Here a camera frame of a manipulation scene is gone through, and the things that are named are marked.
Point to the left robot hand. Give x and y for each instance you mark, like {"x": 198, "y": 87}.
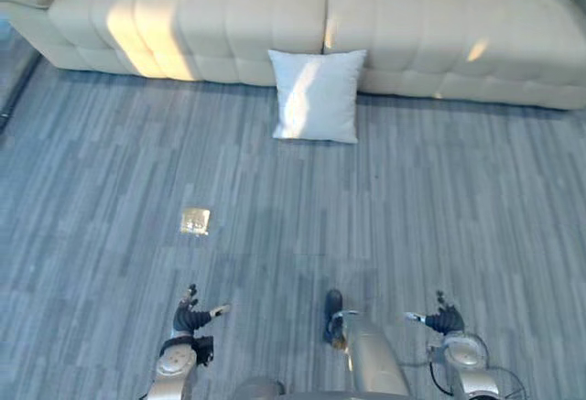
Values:
{"x": 187, "y": 315}

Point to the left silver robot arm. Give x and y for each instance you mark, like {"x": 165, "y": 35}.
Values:
{"x": 176, "y": 362}

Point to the white square cushion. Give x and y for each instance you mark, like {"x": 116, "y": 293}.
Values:
{"x": 316, "y": 95}

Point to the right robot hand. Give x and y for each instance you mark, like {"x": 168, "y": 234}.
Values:
{"x": 443, "y": 316}

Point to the brass floor socket plate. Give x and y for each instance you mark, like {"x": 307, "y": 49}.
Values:
{"x": 195, "y": 222}

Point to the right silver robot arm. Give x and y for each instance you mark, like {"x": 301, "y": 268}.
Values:
{"x": 471, "y": 363}

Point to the cream tufted sofa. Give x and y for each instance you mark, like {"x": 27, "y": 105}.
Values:
{"x": 320, "y": 20}

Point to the dark robot foot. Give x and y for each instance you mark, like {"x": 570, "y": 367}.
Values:
{"x": 332, "y": 313}

